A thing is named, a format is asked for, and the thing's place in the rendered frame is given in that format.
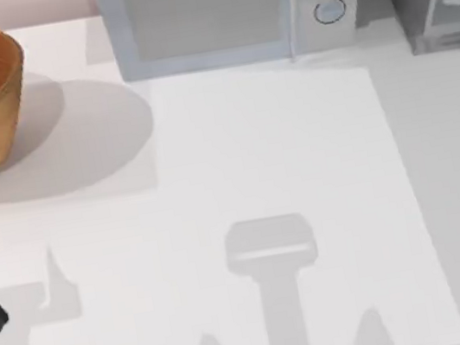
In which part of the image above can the round microwave knob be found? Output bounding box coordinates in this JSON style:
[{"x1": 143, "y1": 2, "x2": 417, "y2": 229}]
[{"x1": 310, "y1": 0, "x2": 349, "y2": 28}]

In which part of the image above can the microwave door handle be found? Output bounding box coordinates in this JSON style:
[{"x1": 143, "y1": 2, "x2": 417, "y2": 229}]
[{"x1": 282, "y1": 0, "x2": 312, "y2": 63}]

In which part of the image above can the microwave oven door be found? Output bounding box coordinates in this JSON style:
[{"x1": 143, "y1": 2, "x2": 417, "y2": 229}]
[{"x1": 93, "y1": 0, "x2": 317, "y2": 88}]

